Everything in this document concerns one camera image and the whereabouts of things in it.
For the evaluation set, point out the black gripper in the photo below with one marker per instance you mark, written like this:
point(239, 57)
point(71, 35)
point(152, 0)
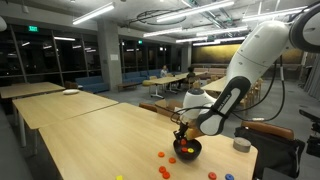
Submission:
point(187, 131)

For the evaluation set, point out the orange round block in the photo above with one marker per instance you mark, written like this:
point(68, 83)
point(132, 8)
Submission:
point(161, 154)
point(183, 142)

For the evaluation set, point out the red round block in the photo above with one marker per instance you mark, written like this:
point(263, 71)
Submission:
point(184, 150)
point(162, 169)
point(166, 175)

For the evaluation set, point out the black bowl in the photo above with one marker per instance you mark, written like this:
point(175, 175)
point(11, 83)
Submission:
point(196, 145)

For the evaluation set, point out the yellow round block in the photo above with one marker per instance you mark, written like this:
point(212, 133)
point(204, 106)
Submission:
point(190, 150)

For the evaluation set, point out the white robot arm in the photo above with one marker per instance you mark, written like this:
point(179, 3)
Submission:
point(204, 115)

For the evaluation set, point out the red round block front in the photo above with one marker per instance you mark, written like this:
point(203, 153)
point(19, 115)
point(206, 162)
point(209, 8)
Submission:
point(166, 175)

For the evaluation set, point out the red-orange round block near edge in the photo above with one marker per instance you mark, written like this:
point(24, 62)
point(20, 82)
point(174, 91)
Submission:
point(212, 176)

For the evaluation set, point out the blue round block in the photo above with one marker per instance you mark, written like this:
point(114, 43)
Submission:
point(229, 177)

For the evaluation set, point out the yellow square block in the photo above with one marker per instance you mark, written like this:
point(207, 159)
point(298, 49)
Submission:
point(119, 177)

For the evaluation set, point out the seated person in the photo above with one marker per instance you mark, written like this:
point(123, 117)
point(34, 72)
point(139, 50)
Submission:
point(164, 71)

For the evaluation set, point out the grey tape roll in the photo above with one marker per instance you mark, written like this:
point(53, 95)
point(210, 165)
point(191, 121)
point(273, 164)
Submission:
point(241, 144)

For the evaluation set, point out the brown leather chair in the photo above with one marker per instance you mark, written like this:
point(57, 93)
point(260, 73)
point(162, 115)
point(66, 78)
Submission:
point(270, 129)

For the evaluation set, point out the blue sofa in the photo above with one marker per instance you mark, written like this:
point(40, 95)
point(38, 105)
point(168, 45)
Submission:
point(94, 84)

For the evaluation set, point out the black bag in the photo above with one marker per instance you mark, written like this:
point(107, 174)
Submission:
point(274, 152)

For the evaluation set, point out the white plate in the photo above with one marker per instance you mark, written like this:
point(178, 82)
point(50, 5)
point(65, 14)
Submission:
point(70, 91)

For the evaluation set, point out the wooden side table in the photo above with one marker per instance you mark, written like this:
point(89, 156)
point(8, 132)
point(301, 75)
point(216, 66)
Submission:
point(43, 110)

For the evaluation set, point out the green exit sign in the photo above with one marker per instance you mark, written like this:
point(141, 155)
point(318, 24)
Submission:
point(33, 29)

